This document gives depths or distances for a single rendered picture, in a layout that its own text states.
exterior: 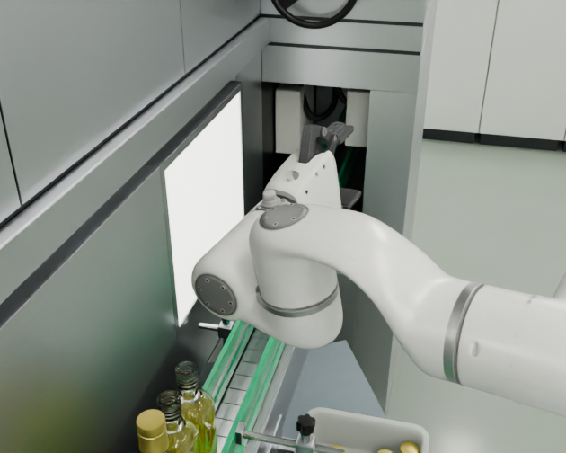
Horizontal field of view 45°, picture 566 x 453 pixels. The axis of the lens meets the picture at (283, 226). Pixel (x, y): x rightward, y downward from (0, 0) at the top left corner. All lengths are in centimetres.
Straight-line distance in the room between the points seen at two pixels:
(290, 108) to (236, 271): 122
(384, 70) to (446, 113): 296
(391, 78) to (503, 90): 292
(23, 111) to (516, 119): 401
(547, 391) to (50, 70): 62
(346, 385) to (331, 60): 74
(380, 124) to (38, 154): 102
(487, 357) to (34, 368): 51
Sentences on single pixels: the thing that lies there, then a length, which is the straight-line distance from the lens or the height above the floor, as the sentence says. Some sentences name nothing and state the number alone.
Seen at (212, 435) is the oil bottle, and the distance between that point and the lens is 103.
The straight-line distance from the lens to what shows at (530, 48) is 447.
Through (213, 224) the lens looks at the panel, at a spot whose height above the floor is 109.
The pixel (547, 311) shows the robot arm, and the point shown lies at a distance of 54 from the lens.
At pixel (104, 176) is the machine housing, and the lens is 93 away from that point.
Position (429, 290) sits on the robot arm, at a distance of 56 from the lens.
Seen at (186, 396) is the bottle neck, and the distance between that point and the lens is 96.
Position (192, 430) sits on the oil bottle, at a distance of 94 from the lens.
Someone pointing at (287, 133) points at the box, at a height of 106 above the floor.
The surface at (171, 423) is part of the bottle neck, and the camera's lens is 92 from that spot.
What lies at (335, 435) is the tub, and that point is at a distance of 133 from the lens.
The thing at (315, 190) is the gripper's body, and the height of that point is 141.
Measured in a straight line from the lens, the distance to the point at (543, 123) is 462.
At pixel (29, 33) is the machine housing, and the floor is 157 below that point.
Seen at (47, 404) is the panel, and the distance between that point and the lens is 88.
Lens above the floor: 176
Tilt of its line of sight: 30 degrees down
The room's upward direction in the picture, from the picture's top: straight up
